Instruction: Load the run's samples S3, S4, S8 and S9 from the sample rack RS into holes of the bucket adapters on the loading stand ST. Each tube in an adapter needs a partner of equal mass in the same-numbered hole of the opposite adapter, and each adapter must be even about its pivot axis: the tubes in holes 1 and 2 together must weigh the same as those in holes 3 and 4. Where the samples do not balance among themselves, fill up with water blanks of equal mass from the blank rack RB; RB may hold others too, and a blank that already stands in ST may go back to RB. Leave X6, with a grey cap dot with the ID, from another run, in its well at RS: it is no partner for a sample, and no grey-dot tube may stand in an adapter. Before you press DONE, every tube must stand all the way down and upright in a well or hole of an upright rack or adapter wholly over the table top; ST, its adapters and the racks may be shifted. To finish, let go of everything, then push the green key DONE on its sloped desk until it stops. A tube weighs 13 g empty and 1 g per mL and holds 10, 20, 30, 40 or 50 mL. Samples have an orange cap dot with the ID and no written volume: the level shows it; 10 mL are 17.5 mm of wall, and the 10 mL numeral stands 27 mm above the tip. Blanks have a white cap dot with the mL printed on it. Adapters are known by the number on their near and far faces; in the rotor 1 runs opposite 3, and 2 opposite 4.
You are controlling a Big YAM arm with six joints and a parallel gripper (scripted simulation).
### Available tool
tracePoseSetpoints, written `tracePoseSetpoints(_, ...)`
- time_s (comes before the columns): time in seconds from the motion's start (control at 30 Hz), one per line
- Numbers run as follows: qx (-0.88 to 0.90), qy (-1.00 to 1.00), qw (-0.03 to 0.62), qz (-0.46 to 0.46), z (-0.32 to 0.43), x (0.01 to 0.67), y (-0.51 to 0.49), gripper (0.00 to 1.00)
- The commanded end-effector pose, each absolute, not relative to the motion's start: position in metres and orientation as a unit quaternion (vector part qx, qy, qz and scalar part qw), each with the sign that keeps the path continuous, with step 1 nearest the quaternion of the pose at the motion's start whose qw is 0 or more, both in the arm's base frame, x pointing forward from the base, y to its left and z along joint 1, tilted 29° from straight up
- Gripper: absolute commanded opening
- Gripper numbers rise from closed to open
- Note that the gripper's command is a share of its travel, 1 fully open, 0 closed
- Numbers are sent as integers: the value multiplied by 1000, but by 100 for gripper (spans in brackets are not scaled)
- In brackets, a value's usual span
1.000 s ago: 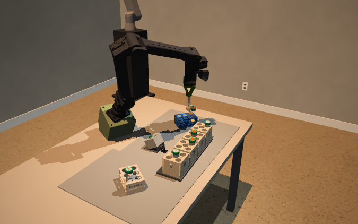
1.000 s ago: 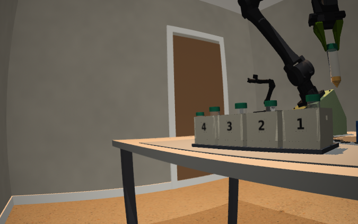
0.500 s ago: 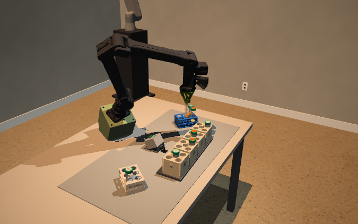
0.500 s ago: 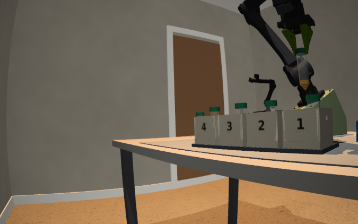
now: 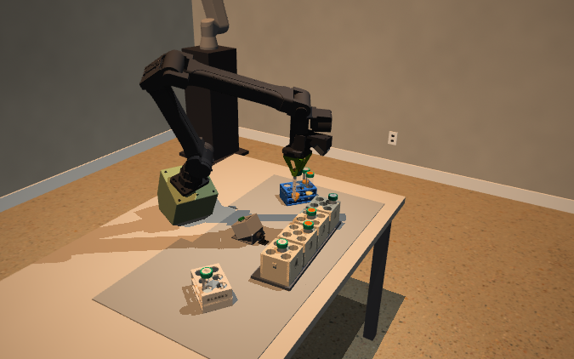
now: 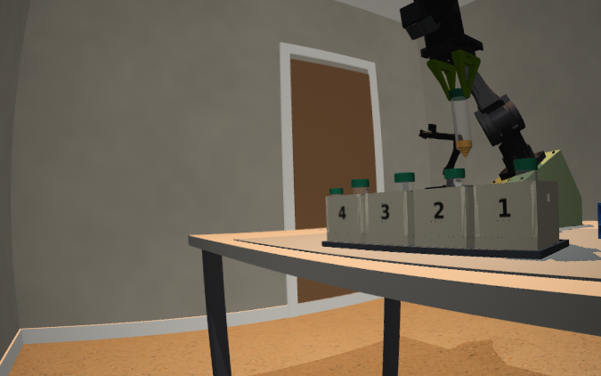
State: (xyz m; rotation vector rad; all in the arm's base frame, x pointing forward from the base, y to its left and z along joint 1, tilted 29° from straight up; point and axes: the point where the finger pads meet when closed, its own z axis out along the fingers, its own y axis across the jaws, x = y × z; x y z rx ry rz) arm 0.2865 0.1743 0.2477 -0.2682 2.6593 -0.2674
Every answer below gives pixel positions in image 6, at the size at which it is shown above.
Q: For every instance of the sample tube with orange liquid and dark green cap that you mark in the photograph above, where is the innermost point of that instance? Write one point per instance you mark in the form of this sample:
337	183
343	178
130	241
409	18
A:
454	177

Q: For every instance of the clear tube with dark green cap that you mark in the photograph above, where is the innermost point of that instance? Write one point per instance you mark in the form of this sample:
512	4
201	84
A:
526	169

